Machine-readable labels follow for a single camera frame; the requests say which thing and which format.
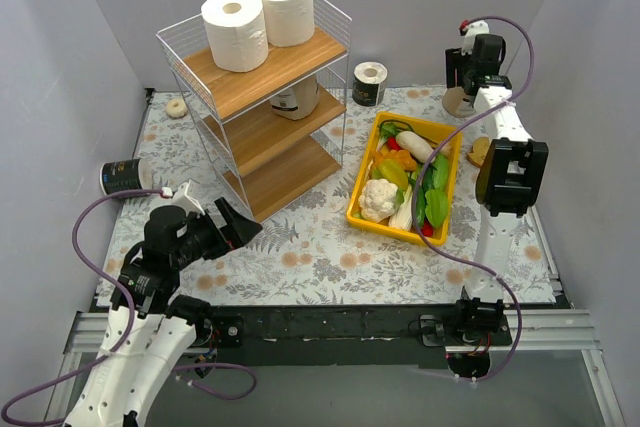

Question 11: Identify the brown printed paper roll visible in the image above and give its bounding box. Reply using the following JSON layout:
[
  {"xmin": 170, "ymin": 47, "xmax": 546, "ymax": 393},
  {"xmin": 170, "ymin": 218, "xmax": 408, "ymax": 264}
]
[{"xmin": 269, "ymin": 75, "xmax": 320, "ymax": 120}]

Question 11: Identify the white paper towel roll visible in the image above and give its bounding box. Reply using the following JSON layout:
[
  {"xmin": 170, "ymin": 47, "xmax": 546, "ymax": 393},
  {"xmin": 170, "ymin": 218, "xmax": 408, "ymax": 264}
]
[
  {"xmin": 262, "ymin": 0, "xmax": 315, "ymax": 47},
  {"xmin": 201, "ymin": 0, "xmax": 269, "ymax": 73}
]

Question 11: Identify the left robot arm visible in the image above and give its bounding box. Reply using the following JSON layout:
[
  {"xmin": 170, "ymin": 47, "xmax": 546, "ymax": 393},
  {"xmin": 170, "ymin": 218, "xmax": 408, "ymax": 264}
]
[{"xmin": 63, "ymin": 195, "xmax": 262, "ymax": 426}]

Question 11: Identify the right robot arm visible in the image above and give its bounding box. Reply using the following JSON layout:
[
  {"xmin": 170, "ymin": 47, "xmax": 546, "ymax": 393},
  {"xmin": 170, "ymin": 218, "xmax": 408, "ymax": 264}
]
[{"xmin": 445, "ymin": 33, "xmax": 549, "ymax": 345}]

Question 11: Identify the floral table mat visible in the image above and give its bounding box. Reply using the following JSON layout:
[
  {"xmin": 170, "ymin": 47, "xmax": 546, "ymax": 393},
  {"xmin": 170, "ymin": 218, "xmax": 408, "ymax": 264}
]
[{"xmin": 104, "ymin": 86, "xmax": 556, "ymax": 305}]

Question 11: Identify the bread slice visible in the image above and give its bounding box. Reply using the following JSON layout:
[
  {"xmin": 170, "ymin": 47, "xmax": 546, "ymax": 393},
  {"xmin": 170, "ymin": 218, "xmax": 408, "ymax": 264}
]
[{"xmin": 467, "ymin": 136, "xmax": 491, "ymax": 168}]

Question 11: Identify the black wrapped roll on side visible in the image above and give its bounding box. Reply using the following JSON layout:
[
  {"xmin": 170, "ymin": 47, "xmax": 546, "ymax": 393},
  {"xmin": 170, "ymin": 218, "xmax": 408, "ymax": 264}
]
[{"xmin": 99, "ymin": 158, "xmax": 153, "ymax": 195}]

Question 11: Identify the white radish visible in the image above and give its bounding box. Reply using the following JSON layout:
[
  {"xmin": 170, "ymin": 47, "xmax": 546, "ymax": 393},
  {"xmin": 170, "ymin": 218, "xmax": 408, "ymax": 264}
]
[{"xmin": 395, "ymin": 130, "xmax": 434, "ymax": 163}]

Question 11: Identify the green cucumber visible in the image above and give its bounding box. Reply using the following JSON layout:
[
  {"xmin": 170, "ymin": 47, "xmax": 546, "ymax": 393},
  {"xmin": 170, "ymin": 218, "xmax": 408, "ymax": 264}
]
[{"xmin": 429, "ymin": 154, "xmax": 450, "ymax": 190}]

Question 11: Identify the black wrapped roll at back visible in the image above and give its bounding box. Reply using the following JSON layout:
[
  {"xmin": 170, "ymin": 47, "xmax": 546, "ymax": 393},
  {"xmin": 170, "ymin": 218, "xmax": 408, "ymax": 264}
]
[{"xmin": 352, "ymin": 62, "xmax": 388, "ymax": 107}]

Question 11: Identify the yellow plastic bin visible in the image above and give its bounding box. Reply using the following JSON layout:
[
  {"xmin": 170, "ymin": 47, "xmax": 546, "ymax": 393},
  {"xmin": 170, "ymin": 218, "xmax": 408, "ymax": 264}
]
[{"xmin": 347, "ymin": 112, "xmax": 463, "ymax": 246}]

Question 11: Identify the yellow orange pepper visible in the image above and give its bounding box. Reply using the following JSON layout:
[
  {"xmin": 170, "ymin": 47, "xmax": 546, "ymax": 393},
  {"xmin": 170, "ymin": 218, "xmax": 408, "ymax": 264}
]
[{"xmin": 371, "ymin": 150, "xmax": 418, "ymax": 191}]

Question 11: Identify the small beige donut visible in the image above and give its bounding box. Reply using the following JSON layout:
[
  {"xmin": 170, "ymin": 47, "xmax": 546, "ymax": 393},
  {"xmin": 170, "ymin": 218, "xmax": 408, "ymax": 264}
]
[{"xmin": 165, "ymin": 98, "xmax": 188, "ymax": 119}]

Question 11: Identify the white cauliflower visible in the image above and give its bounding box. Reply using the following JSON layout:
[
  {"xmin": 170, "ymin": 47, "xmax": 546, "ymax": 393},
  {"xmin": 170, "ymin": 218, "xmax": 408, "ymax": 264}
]
[{"xmin": 358, "ymin": 178, "xmax": 399, "ymax": 223}]

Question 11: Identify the bok choy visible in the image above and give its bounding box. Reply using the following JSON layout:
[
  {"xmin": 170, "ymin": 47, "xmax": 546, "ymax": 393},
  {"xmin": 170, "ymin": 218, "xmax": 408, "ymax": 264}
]
[{"xmin": 388, "ymin": 184, "xmax": 413, "ymax": 231}]

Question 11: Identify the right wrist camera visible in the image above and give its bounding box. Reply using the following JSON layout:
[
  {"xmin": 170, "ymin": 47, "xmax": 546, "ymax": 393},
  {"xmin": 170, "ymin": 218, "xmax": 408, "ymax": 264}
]
[{"xmin": 459, "ymin": 20, "xmax": 490, "ymax": 56}]

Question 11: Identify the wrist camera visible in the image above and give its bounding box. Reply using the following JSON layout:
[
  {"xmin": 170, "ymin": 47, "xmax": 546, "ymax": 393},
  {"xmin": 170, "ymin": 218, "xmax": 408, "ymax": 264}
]
[
  {"xmin": 159, "ymin": 179, "xmax": 205, "ymax": 214},
  {"xmin": 459, "ymin": 20, "xmax": 490, "ymax": 56}
]

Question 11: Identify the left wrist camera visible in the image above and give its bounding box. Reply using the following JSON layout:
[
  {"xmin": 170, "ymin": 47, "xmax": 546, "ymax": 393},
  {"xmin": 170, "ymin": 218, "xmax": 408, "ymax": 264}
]
[{"xmin": 159, "ymin": 179, "xmax": 205, "ymax": 214}]

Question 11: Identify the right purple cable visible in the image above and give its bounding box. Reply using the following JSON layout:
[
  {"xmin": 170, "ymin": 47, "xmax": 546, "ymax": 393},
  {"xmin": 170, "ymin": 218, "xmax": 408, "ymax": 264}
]
[{"xmin": 412, "ymin": 15, "xmax": 536, "ymax": 382}]

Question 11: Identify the purple cable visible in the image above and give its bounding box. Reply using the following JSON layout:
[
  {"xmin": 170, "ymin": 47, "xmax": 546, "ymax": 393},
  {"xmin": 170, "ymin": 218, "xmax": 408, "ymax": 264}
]
[
  {"xmin": 0, "ymin": 186, "xmax": 259, "ymax": 427},
  {"xmin": 412, "ymin": 15, "xmax": 536, "ymax": 382}
]

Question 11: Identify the white wire wooden shelf rack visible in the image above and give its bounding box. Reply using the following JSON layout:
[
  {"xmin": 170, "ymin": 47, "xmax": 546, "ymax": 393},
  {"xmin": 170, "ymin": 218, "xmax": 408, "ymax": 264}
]
[{"xmin": 156, "ymin": 0, "xmax": 352, "ymax": 222}]

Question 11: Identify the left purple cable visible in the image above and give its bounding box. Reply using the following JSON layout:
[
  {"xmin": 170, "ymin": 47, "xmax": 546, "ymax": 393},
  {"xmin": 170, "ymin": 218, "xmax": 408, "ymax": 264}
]
[{"xmin": 0, "ymin": 186, "xmax": 259, "ymax": 427}]

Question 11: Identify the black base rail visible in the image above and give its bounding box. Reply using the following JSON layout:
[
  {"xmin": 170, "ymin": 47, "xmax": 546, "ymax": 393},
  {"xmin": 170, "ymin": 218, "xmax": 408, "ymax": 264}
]
[{"xmin": 207, "ymin": 304, "xmax": 511, "ymax": 369}]

